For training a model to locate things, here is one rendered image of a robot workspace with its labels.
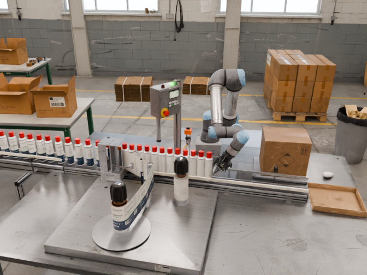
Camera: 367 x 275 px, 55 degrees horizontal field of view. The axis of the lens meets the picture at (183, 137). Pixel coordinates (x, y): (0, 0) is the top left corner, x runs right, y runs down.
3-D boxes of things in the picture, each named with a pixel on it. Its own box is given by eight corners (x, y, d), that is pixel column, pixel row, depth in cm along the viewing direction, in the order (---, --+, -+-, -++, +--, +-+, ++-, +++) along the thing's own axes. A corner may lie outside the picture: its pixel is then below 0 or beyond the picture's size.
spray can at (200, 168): (195, 179, 231) (196, 152, 222) (197, 175, 235) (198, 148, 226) (202, 181, 229) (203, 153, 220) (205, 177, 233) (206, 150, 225)
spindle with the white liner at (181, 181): (172, 205, 205) (171, 161, 192) (175, 196, 213) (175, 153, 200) (187, 207, 204) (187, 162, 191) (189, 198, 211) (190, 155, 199)
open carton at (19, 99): (-12, 118, 350) (-21, 83, 334) (14, 101, 398) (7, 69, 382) (32, 119, 348) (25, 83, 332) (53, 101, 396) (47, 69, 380)
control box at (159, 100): (150, 115, 225) (149, 87, 217) (170, 108, 235) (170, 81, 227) (160, 119, 218) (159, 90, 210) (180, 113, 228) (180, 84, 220)
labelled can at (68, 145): (66, 165, 247) (61, 138, 239) (69, 161, 252) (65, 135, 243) (72, 165, 246) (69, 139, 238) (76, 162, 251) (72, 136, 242)
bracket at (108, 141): (97, 144, 219) (96, 143, 219) (104, 137, 229) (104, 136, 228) (117, 147, 217) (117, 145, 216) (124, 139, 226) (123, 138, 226)
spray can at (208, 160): (203, 181, 229) (204, 154, 220) (204, 177, 233) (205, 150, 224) (211, 182, 228) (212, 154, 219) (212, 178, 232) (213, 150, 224)
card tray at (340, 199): (312, 210, 209) (313, 205, 208) (307, 186, 232) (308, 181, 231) (365, 217, 204) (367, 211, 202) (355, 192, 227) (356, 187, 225)
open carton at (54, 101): (30, 121, 343) (23, 84, 327) (48, 103, 389) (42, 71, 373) (70, 121, 344) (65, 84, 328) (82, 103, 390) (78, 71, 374)
